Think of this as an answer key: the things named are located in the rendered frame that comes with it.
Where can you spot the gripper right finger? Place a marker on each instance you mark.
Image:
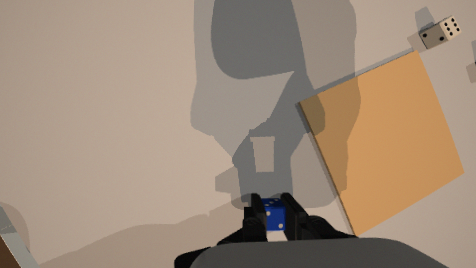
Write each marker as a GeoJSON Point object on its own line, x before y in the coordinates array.
{"type": "Point", "coordinates": [301, 226]}

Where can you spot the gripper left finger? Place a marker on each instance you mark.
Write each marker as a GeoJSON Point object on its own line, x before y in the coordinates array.
{"type": "Point", "coordinates": [254, 229]}

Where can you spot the blue die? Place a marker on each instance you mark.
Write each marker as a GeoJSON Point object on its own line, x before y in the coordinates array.
{"type": "Point", "coordinates": [276, 214]}

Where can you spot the white die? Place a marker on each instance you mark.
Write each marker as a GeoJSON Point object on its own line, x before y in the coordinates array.
{"type": "Point", "coordinates": [440, 32]}

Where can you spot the orange flat square mat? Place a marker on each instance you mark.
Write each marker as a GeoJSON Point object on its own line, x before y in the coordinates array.
{"type": "Point", "coordinates": [384, 140]}

